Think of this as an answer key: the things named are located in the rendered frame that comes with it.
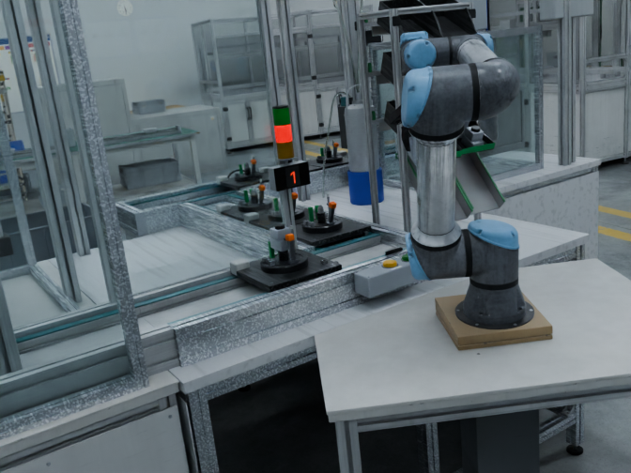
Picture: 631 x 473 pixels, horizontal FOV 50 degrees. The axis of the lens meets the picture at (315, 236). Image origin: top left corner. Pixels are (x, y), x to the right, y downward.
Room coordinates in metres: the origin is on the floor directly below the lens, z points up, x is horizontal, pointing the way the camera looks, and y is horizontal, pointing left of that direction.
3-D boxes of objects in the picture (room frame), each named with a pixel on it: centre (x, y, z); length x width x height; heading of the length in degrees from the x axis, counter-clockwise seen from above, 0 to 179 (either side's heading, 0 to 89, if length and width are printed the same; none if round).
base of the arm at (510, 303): (1.56, -0.42, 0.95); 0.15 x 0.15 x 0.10
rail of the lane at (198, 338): (1.78, -0.01, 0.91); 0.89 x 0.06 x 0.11; 122
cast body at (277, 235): (1.90, 0.10, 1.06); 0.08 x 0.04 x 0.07; 32
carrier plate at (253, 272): (1.89, 0.10, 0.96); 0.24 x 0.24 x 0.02; 32
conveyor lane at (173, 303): (1.92, 0.11, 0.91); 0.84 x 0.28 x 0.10; 122
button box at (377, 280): (1.83, -0.20, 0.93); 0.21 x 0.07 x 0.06; 122
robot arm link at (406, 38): (1.89, -0.32, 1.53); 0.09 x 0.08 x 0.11; 175
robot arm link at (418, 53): (1.79, -0.33, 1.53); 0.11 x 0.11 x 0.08; 85
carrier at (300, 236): (2.27, -0.03, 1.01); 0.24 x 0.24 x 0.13; 32
